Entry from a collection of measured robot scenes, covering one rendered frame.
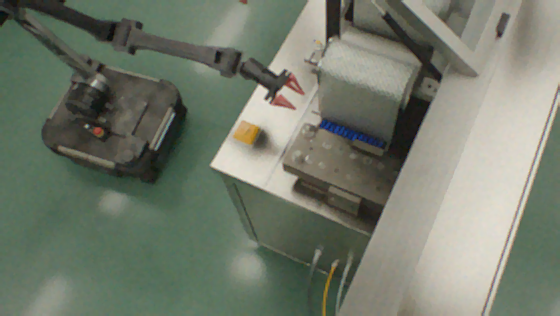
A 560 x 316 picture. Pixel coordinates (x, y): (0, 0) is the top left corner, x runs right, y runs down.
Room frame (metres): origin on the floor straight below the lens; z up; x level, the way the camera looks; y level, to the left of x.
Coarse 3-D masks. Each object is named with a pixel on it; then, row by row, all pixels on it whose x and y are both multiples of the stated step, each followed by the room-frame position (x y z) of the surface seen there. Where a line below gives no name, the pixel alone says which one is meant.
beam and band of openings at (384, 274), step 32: (512, 0) 0.66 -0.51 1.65; (448, 64) 0.54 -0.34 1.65; (448, 96) 0.47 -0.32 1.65; (480, 96) 0.46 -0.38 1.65; (448, 128) 0.41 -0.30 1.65; (416, 160) 0.36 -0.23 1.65; (448, 160) 0.35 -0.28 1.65; (416, 192) 0.30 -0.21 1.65; (384, 224) 0.26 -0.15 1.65; (416, 224) 0.25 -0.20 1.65; (384, 256) 0.20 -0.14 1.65; (416, 256) 0.19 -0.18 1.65; (352, 288) 0.16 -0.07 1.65; (384, 288) 0.16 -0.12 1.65
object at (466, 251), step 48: (528, 0) 0.82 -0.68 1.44; (528, 48) 0.68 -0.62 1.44; (528, 96) 0.55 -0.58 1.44; (480, 144) 0.46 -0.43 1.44; (528, 144) 0.44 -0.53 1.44; (480, 192) 0.35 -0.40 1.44; (528, 192) 0.33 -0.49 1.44; (432, 240) 0.27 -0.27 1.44; (480, 240) 0.25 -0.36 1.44; (432, 288) 0.18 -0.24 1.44; (480, 288) 0.16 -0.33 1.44
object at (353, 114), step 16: (320, 96) 0.83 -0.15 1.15; (336, 96) 0.80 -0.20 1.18; (320, 112) 0.84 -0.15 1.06; (336, 112) 0.80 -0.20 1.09; (352, 112) 0.77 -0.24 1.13; (368, 112) 0.75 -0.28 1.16; (384, 112) 0.72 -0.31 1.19; (352, 128) 0.77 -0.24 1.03; (368, 128) 0.74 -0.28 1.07; (384, 128) 0.71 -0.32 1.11
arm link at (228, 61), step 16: (144, 32) 1.15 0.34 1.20; (128, 48) 1.13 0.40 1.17; (144, 48) 1.12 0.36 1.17; (160, 48) 1.09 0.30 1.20; (176, 48) 1.07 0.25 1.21; (192, 48) 1.05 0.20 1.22; (208, 48) 1.03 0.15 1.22; (224, 48) 1.01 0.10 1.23; (208, 64) 0.99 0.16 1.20; (224, 64) 0.97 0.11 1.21
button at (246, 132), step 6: (240, 126) 0.92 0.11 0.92; (246, 126) 0.91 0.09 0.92; (252, 126) 0.91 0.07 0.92; (258, 126) 0.90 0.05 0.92; (234, 132) 0.90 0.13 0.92; (240, 132) 0.89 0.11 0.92; (246, 132) 0.89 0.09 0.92; (252, 132) 0.89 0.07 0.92; (240, 138) 0.87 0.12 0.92; (246, 138) 0.87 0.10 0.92; (252, 138) 0.86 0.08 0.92
